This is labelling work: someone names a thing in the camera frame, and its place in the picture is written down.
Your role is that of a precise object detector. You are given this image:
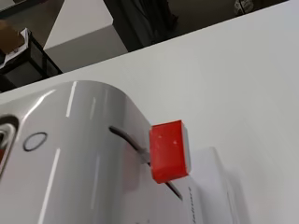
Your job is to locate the brown cardboard box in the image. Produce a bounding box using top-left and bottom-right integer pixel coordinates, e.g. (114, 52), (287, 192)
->
(0, 20), (26, 54)

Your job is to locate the black cart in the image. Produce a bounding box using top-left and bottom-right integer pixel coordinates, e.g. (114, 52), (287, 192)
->
(0, 27), (64, 91)

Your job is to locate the white pedestal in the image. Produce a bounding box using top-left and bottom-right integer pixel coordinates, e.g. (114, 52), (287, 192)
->
(43, 0), (129, 73)

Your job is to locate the steel toaster with red lever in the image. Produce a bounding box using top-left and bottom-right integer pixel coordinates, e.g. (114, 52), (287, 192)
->
(0, 79), (206, 224)

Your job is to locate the white flat box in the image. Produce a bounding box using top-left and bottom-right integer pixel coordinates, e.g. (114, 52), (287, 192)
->
(186, 147), (241, 224)

